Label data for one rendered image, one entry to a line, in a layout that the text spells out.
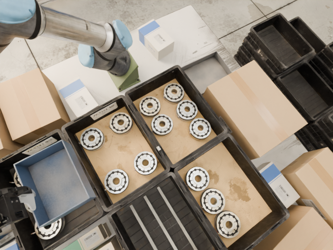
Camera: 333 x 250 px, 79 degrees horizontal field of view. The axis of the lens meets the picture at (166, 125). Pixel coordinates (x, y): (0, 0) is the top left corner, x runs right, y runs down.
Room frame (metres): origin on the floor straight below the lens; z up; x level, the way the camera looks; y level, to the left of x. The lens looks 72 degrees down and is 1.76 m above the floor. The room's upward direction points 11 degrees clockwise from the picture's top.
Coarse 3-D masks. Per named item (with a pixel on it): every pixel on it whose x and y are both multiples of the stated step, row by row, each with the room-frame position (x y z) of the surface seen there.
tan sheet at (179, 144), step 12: (144, 96) 0.42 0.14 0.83; (156, 96) 0.44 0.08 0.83; (168, 108) 0.38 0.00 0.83; (180, 120) 0.33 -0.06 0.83; (192, 120) 0.35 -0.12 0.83; (180, 132) 0.27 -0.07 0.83; (168, 144) 0.20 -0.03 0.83; (180, 144) 0.22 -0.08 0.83; (192, 144) 0.23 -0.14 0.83; (168, 156) 0.15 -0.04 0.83; (180, 156) 0.16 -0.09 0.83
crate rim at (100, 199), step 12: (120, 96) 0.36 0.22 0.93; (96, 108) 0.28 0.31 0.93; (132, 108) 0.31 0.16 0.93; (144, 132) 0.21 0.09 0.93; (72, 144) 0.11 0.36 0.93; (84, 168) 0.03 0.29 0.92; (168, 168) 0.09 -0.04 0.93; (156, 180) 0.03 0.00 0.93; (96, 192) -0.05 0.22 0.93; (132, 192) -0.03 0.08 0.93
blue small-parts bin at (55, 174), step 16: (64, 144) 0.08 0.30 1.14; (32, 160) 0.01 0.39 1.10; (48, 160) 0.02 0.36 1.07; (64, 160) 0.03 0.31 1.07; (32, 176) -0.03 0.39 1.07; (48, 176) -0.02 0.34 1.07; (64, 176) -0.01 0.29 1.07; (80, 176) -0.01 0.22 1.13; (48, 192) -0.07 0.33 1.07; (64, 192) -0.06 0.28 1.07; (80, 192) -0.05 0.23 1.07; (48, 208) -0.12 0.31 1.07; (64, 208) -0.11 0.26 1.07; (48, 224) -0.15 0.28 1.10
